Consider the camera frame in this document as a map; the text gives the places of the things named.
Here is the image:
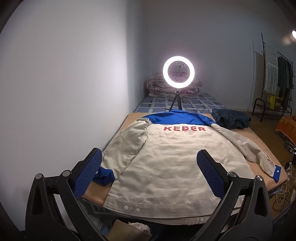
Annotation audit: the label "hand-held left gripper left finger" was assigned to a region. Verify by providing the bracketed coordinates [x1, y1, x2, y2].
[25, 147, 109, 241]

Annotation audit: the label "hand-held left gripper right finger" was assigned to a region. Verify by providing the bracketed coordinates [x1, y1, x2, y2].
[192, 149, 273, 241]

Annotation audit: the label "beige and blue work jacket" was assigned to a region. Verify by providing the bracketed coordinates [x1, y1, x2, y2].
[94, 109, 283, 226]

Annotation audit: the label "dark blue folded clothes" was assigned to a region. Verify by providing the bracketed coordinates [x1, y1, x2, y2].
[211, 108, 252, 130]

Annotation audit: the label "dark hanging clothes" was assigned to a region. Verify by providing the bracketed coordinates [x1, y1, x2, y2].
[277, 56, 294, 108]

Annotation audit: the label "black metal clothes rack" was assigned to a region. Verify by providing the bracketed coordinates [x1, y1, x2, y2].
[252, 32, 296, 123]

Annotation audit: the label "tan blanket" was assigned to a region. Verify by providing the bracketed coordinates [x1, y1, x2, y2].
[81, 112, 288, 216]

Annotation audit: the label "brown box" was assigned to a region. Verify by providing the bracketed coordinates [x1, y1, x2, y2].
[110, 219, 144, 241]

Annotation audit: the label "white fluffy cloth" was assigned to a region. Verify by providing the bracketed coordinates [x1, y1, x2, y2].
[128, 222, 151, 235]

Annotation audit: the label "orange cloth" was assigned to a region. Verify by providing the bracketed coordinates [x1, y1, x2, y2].
[275, 116, 296, 141]

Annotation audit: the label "yellow box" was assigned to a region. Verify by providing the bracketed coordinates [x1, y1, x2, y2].
[268, 95, 283, 109]

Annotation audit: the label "folded floral quilt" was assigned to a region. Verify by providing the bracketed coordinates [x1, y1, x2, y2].
[147, 72, 202, 97]

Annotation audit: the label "white striped hanging towel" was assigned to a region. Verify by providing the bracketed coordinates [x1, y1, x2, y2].
[264, 44, 278, 95]

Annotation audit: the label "ceiling lamp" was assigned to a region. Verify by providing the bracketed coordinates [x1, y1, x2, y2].
[282, 30, 296, 45]

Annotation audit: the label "black ring light cable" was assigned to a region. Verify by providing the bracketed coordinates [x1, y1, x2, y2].
[183, 102, 212, 114]

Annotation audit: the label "bundle of white cables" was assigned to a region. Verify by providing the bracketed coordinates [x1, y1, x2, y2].
[273, 160, 296, 209]

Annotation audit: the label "ring light on tripod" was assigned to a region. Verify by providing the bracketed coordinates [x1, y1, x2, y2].
[162, 56, 195, 112]

